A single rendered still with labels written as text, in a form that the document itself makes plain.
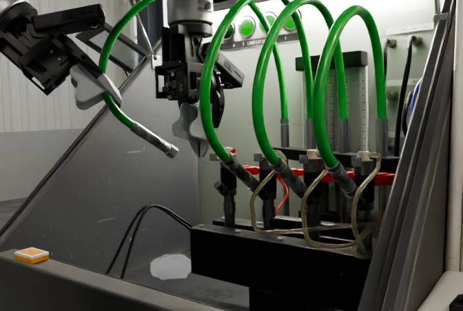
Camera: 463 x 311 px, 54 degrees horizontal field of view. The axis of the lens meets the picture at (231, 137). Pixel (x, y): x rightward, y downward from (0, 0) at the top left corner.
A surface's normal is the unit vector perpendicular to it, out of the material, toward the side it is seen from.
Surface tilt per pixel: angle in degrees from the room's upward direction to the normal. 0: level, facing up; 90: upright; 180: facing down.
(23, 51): 77
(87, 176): 90
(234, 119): 90
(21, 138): 90
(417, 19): 90
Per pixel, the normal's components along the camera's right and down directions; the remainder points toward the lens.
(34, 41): 0.29, -0.18
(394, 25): -0.59, 0.06
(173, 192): 0.81, 0.00
